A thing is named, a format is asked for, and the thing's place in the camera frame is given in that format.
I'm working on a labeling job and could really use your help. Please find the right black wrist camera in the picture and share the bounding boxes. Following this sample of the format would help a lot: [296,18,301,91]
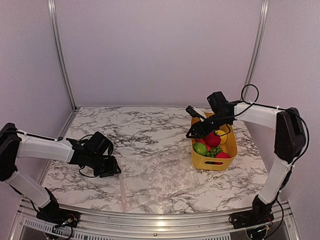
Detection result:
[206,91,229,114]

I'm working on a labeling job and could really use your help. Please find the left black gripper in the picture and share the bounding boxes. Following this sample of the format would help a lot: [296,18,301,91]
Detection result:
[87,152,122,178]

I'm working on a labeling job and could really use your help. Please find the yellow plastic basket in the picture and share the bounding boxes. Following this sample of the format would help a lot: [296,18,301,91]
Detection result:
[191,125,238,171]

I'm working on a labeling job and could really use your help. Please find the aluminium front rail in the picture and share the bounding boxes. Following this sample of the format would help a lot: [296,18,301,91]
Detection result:
[7,199,302,240]

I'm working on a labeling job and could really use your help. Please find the red toy tomato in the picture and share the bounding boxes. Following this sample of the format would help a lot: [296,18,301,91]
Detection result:
[204,132,221,148]

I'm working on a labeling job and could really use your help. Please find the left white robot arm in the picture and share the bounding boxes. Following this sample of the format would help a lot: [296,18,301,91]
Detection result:
[0,122,121,223]

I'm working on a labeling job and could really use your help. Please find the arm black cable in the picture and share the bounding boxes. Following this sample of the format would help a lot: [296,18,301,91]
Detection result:
[214,84,311,166]
[78,164,101,179]

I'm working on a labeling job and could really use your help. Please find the clear zip top bag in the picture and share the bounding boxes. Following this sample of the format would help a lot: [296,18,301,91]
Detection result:
[119,155,201,212]

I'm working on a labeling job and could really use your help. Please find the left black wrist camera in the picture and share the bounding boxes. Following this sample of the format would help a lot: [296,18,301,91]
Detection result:
[83,131,114,156]

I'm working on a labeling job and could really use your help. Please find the left aluminium frame post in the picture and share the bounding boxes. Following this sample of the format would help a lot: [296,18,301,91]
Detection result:
[48,0,77,112]

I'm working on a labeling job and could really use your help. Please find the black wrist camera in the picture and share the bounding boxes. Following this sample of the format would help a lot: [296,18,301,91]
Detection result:
[206,91,229,114]
[83,131,114,156]

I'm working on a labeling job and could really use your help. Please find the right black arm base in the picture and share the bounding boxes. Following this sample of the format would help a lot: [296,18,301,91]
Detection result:
[228,210,275,229]

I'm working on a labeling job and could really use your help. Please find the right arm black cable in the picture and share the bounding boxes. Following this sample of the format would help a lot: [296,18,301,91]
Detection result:
[214,84,311,166]

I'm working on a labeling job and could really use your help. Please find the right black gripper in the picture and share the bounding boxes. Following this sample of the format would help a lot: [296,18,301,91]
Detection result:
[185,112,231,139]

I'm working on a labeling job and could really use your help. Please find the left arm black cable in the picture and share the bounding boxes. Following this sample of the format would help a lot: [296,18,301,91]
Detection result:
[78,164,101,179]

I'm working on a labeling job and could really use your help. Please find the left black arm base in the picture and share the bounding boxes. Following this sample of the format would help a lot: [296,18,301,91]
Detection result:
[36,208,80,228]

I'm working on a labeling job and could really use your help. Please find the right aluminium frame post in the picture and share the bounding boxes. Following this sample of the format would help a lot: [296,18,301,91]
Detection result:
[244,0,270,86]

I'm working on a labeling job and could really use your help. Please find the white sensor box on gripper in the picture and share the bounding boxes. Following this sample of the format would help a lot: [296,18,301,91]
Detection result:
[185,105,207,122]

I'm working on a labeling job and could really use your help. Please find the red toy fruit front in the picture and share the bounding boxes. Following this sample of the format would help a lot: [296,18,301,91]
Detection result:
[215,152,230,159]

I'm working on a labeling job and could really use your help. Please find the aluminium frame post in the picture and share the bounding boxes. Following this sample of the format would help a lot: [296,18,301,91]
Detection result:
[244,0,270,86]
[48,0,77,112]

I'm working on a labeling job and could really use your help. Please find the yellow toy lemon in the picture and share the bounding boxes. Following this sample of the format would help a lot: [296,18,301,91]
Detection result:
[215,129,228,145]

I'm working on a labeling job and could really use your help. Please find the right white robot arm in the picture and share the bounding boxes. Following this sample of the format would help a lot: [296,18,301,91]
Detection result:
[185,100,307,224]

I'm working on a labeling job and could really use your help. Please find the orange toy carrot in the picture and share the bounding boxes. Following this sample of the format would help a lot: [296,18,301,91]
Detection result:
[194,139,210,152]

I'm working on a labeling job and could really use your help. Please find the green toy grapes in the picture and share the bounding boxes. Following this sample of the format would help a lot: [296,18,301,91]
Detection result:
[206,146,224,158]

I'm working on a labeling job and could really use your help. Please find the green toy pepper front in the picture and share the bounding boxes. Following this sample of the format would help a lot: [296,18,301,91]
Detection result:
[192,142,208,156]

